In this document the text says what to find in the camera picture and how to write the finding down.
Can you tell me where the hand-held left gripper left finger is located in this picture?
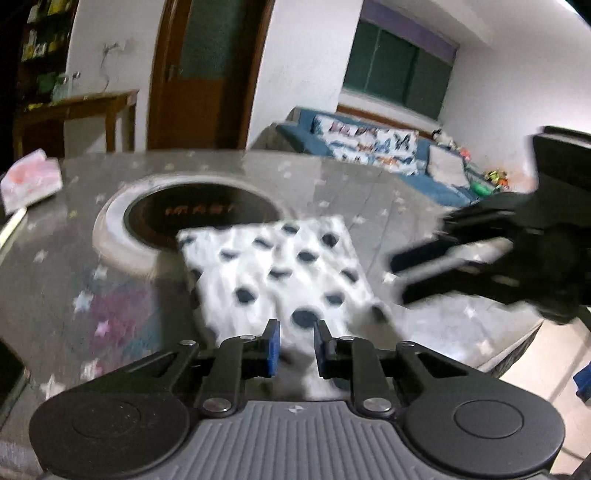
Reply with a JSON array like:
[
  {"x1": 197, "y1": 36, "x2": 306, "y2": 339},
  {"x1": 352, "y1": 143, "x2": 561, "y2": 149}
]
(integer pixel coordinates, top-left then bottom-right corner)
[{"x1": 99, "y1": 318, "x2": 282, "y2": 418}]

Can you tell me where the dark cluttered shelf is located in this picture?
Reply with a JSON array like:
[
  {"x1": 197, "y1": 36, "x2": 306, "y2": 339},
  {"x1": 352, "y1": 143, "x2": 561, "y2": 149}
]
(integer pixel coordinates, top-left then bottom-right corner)
[{"x1": 13, "y1": 0, "x2": 80, "y2": 112}]

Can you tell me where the blue sofa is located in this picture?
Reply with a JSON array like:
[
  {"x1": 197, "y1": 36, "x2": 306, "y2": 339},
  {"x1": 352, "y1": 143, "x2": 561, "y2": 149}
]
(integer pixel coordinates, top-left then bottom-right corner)
[{"x1": 276, "y1": 106, "x2": 491, "y2": 208}]

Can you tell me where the white stick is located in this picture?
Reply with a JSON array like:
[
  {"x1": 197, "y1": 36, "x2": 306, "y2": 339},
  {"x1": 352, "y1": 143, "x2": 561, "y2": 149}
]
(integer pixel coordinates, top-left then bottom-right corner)
[{"x1": 0, "y1": 208, "x2": 27, "y2": 254}]

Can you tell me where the white cushion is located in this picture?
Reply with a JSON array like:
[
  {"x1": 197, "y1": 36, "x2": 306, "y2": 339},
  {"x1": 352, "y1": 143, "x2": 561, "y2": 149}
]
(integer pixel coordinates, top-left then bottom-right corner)
[{"x1": 427, "y1": 145, "x2": 470, "y2": 188}]

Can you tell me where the pink tissue packet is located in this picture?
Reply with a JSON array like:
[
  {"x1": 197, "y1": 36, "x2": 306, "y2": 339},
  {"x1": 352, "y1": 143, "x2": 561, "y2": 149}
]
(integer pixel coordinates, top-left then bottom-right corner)
[{"x1": 0, "y1": 148, "x2": 64, "y2": 216}]

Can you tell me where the wooden side table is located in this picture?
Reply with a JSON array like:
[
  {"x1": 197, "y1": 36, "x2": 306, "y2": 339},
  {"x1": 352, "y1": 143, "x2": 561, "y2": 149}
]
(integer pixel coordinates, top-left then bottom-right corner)
[{"x1": 13, "y1": 89, "x2": 140, "y2": 158}]

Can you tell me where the dark flat phone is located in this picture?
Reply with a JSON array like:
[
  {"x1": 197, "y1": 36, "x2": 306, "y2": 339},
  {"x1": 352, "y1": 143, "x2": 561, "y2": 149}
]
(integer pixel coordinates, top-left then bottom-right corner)
[{"x1": 0, "y1": 339, "x2": 30, "y2": 426}]

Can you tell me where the colourful toy pile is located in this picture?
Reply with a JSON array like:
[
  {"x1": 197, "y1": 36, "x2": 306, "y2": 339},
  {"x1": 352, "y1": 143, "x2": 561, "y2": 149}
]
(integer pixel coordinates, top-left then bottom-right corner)
[{"x1": 482, "y1": 168, "x2": 511, "y2": 191}]

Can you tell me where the grey star print tablecloth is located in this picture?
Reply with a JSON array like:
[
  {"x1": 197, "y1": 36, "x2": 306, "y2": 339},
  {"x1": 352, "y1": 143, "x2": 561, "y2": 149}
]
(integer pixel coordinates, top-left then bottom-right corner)
[{"x1": 0, "y1": 148, "x2": 546, "y2": 480}]

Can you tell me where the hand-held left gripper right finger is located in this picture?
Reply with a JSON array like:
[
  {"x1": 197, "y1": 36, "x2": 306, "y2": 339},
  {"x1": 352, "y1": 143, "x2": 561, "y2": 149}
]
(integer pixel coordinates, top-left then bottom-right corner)
[{"x1": 313, "y1": 319, "x2": 491, "y2": 418}]

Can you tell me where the brown wooden door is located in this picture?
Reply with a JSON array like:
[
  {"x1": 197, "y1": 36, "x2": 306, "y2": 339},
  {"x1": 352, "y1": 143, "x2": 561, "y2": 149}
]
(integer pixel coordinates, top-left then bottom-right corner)
[{"x1": 147, "y1": 0, "x2": 276, "y2": 151}]

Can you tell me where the round built-in hotpot cooker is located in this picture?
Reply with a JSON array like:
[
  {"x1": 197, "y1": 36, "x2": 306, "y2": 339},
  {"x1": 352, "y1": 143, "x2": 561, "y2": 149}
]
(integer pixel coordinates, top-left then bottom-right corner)
[{"x1": 92, "y1": 172, "x2": 290, "y2": 274}]

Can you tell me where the printed white blanket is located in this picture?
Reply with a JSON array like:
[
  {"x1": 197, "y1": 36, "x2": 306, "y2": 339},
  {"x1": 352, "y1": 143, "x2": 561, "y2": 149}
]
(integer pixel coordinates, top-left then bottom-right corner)
[{"x1": 311, "y1": 113, "x2": 420, "y2": 177}]

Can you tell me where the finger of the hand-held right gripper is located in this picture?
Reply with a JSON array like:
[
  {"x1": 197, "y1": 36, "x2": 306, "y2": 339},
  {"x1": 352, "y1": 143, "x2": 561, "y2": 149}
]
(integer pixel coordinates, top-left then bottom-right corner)
[
  {"x1": 400, "y1": 265, "x2": 506, "y2": 306},
  {"x1": 389, "y1": 237, "x2": 514, "y2": 277}
]

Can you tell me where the white polka dot cloth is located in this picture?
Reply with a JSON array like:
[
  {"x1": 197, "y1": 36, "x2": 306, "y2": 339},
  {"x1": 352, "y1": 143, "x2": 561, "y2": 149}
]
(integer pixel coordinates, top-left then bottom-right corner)
[{"x1": 177, "y1": 216, "x2": 399, "y2": 403}]

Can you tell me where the blue cloth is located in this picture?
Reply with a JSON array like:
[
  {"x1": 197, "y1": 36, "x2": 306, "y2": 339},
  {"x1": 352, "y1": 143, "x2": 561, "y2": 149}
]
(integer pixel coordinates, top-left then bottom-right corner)
[{"x1": 573, "y1": 364, "x2": 591, "y2": 403}]

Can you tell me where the green glass window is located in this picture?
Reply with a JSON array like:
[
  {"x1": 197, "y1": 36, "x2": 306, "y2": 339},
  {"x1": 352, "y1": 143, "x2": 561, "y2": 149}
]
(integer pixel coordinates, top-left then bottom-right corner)
[{"x1": 342, "y1": 18, "x2": 456, "y2": 122}]

